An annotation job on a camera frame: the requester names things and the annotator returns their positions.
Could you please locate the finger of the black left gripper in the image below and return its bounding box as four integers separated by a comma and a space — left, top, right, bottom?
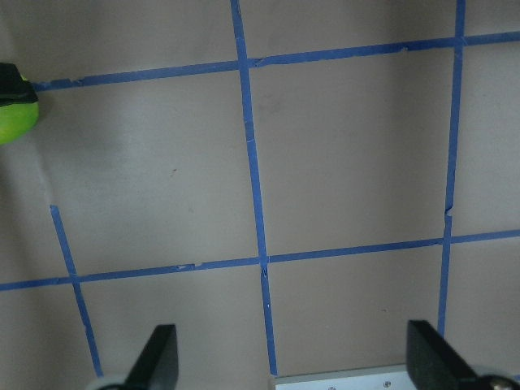
0, 63, 38, 106

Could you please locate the green apple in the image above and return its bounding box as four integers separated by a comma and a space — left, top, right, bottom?
1, 102, 39, 145

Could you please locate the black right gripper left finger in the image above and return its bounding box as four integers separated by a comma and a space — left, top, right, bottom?
123, 324, 179, 390

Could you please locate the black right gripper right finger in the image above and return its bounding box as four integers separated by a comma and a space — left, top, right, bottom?
406, 320, 486, 390

